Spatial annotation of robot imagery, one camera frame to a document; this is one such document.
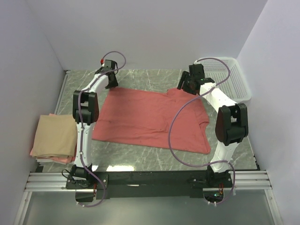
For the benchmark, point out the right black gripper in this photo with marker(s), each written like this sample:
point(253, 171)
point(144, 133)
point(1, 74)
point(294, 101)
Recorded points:
point(185, 75)

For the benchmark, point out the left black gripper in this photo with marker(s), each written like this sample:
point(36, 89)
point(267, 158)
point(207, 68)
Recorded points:
point(115, 84)

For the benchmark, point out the red t shirt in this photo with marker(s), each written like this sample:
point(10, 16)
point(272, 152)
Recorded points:
point(173, 119)

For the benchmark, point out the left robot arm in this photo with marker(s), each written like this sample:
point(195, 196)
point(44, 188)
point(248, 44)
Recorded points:
point(86, 112)

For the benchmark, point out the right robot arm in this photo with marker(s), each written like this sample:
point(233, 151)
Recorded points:
point(232, 118)

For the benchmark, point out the white plastic basket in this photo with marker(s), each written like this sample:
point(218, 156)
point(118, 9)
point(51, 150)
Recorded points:
point(236, 86)

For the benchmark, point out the folded pink t shirt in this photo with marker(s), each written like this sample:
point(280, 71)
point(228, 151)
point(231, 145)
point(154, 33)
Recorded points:
point(63, 159)

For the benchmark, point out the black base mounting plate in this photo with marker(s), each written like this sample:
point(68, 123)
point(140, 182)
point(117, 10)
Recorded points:
point(150, 184)

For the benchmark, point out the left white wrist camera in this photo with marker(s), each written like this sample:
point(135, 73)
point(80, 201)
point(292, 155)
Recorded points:
point(102, 62)

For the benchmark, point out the aluminium rail frame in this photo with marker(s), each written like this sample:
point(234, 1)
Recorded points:
point(55, 182)

